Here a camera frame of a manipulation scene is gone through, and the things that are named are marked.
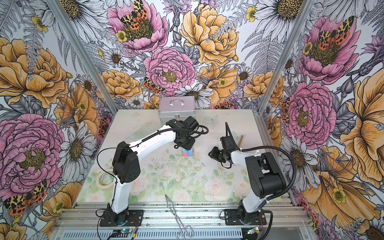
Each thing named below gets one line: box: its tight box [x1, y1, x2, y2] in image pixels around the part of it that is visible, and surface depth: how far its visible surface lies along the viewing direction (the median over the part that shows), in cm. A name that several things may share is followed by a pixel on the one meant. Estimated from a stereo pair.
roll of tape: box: [96, 170, 117, 190], surface depth 87 cm
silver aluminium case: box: [158, 96, 196, 126], surface depth 107 cm
